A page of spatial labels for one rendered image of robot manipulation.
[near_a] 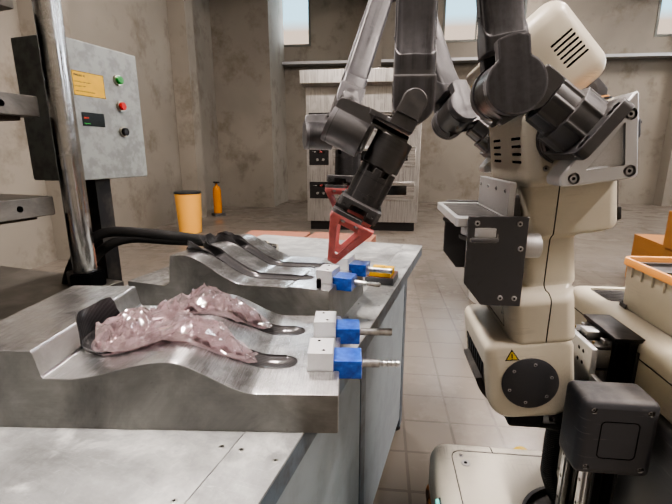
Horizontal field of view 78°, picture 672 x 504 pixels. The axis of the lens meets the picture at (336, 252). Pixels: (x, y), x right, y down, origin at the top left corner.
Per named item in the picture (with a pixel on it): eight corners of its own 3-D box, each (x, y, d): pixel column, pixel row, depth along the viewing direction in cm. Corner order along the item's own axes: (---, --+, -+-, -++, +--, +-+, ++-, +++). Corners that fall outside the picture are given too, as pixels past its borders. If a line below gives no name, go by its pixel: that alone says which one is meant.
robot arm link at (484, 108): (575, 86, 54) (558, 92, 59) (515, 36, 53) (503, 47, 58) (525, 144, 56) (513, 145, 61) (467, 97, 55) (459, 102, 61)
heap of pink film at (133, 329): (275, 320, 74) (274, 278, 72) (253, 371, 56) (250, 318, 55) (132, 318, 74) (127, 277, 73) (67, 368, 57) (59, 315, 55)
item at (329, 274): (382, 294, 86) (383, 269, 85) (377, 301, 82) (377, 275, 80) (324, 287, 90) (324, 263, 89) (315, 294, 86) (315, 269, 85)
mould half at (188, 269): (363, 293, 106) (364, 241, 103) (329, 334, 82) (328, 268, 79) (199, 275, 122) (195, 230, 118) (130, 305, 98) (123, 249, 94)
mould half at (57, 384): (341, 343, 78) (341, 287, 75) (337, 433, 53) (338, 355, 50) (82, 339, 79) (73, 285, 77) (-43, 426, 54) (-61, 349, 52)
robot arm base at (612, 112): (637, 103, 51) (590, 113, 63) (588, 62, 50) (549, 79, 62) (585, 160, 53) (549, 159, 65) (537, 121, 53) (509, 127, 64)
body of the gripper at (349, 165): (325, 183, 89) (326, 148, 87) (340, 181, 98) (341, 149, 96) (354, 185, 87) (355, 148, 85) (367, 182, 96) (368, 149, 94)
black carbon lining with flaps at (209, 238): (333, 271, 101) (333, 233, 98) (307, 291, 86) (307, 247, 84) (212, 259, 112) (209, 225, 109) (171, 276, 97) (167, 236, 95)
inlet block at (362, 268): (393, 279, 96) (394, 257, 95) (389, 285, 92) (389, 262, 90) (340, 274, 100) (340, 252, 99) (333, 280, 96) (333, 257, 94)
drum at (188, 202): (184, 229, 642) (180, 190, 628) (208, 230, 639) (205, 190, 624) (172, 234, 603) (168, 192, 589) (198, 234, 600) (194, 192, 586)
